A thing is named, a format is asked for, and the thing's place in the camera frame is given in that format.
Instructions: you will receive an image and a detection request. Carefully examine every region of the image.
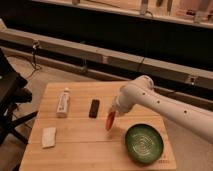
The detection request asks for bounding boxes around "green ceramic plate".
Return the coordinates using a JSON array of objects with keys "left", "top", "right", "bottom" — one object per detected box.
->
[{"left": 125, "top": 124, "right": 164, "bottom": 164}]

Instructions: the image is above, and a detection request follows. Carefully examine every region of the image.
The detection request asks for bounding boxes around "black chair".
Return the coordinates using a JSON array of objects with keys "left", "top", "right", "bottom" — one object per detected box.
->
[{"left": 0, "top": 48, "right": 37, "bottom": 146}]

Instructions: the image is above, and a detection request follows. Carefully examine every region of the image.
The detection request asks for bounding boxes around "white tube bottle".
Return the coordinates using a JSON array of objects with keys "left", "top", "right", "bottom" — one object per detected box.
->
[{"left": 56, "top": 88, "right": 70, "bottom": 118}]

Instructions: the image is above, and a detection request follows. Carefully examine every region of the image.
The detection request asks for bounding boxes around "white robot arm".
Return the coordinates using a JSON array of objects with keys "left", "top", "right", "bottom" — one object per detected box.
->
[{"left": 110, "top": 75, "right": 213, "bottom": 144}]

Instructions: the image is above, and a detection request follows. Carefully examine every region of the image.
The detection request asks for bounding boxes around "black rectangular block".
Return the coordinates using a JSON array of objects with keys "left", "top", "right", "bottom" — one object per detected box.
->
[{"left": 89, "top": 99, "right": 100, "bottom": 118}]

